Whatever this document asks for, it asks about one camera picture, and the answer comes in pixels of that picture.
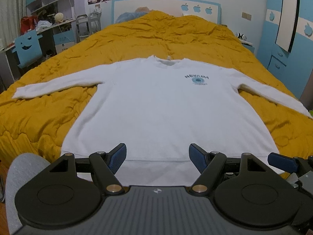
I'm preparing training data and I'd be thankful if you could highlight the grey fabric stool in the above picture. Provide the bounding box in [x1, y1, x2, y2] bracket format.
[5, 153, 50, 234]

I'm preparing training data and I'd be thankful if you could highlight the white bedside table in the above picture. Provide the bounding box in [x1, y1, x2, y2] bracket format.
[235, 32, 255, 53]

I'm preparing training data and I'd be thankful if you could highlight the white long-sleeve sweatshirt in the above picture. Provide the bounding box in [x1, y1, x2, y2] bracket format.
[14, 56, 309, 186]

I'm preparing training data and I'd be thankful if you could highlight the blue white wardrobe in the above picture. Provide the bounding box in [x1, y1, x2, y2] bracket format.
[257, 0, 313, 108]

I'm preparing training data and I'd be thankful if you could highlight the blue pillow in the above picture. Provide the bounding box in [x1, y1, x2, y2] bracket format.
[115, 12, 147, 23]

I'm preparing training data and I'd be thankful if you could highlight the blue smiley-face chair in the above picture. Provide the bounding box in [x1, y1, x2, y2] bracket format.
[12, 30, 42, 69]

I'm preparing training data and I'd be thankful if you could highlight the red bag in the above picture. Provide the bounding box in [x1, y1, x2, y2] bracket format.
[20, 16, 38, 35]

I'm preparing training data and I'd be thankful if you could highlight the white blue headboard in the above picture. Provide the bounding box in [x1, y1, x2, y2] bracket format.
[112, 0, 221, 24]

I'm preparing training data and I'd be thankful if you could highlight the beige wall switch plate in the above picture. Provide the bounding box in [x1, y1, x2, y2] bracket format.
[241, 12, 252, 21]

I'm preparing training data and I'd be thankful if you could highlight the grey folding chair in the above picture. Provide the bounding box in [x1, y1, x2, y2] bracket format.
[76, 11, 101, 42]

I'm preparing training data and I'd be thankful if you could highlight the cream round ball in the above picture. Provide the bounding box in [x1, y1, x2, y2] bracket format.
[54, 12, 64, 24]

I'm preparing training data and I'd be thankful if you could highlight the desk with shelf unit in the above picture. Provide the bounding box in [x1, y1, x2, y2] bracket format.
[1, 0, 76, 88]

